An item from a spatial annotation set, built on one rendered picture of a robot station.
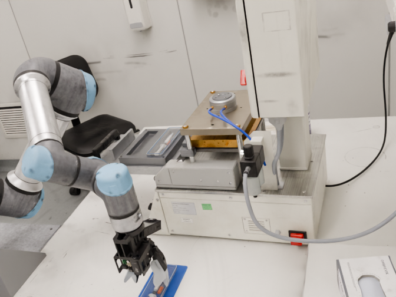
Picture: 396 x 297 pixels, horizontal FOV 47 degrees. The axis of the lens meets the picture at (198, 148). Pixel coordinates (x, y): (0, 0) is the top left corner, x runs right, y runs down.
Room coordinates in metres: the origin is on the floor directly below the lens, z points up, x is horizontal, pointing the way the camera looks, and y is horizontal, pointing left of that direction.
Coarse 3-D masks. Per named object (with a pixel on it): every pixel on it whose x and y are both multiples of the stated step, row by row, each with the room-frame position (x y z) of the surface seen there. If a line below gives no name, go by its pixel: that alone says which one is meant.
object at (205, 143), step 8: (256, 120) 1.22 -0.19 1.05; (248, 128) 1.16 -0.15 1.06; (256, 128) 1.21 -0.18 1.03; (192, 136) 1.19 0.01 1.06; (200, 136) 1.18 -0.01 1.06; (208, 136) 1.17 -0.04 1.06; (216, 136) 1.16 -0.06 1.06; (224, 136) 1.15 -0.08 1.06; (232, 136) 1.14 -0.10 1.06; (192, 144) 1.17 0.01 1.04; (200, 144) 1.16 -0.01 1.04; (208, 144) 1.15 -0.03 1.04; (216, 144) 1.14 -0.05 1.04; (224, 144) 1.13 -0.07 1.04; (232, 144) 1.12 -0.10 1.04
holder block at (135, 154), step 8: (144, 136) 1.42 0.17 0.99; (152, 136) 1.42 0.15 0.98; (160, 136) 1.38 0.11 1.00; (136, 144) 1.36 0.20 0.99; (144, 144) 1.37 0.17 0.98; (152, 144) 1.33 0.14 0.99; (176, 144) 1.30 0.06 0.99; (128, 152) 1.31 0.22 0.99; (136, 152) 1.33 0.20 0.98; (144, 152) 1.28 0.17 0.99; (168, 152) 1.25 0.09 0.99; (120, 160) 1.28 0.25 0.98; (128, 160) 1.27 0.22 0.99; (136, 160) 1.26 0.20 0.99; (144, 160) 1.24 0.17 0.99; (152, 160) 1.23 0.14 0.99; (160, 160) 1.22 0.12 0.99; (168, 160) 1.23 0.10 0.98
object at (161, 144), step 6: (168, 132) 1.38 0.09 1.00; (174, 132) 1.37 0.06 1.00; (162, 138) 1.34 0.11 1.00; (168, 138) 1.33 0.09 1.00; (156, 144) 1.30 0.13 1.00; (162, 144) 1.29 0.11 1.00; (168, 144) 1.28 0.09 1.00; (150, 150) 1.27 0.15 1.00; (156, 150) 1.26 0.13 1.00; (162, 150) 1.25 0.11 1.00
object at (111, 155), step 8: (120, 136) 1.50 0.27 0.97; (128, 136) 1.42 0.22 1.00; (136, 136) 1.47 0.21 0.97; (112, 144) 1.45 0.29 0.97; (120, 144) 1.37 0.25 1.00; (128, 144) 1.41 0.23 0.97; (104, 152) 1.40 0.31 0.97; (112, 152) 1.32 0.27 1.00; (120, 152) 1.36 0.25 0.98; (176, 152) 1.29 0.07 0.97; (104, 160) 1.34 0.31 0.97; (112, 160) 1.32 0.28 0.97; (128, 168) 1.26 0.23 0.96; (136, 168) 1.25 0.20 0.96; (144, 168) 1.24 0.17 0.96; (152, 168) 1.22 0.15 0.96; (160, 168) 1.21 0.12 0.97
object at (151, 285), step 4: (168, 268) 0.99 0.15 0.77; (172, 268) 0.98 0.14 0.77; (168, 272) 0.97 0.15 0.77; (172, 272) 0.97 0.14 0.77; (152, 280) 0.95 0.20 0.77; (148, 284) 0.94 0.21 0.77; (152, 284) 0.94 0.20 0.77; (160, 284) 0.93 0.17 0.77; (148, 288) 0.92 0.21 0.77; (152, 288) 0.92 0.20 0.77; (156, 288) 0.92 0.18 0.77; (160, 288) 0.91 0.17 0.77; (164, 288) 0.91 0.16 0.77; (144, 292) 0.91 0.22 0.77; (148, 292) 0.91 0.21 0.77; (152, 292) 0.91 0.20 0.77; (156, 292) 0.90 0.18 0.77; (160, 292) 0.90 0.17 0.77; (144, 296) 0.90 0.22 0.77; (148, 296) 0.89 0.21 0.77; (152, 296) 0.89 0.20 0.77; (156, 296) 0.89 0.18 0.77; (160, 296) 0.88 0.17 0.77
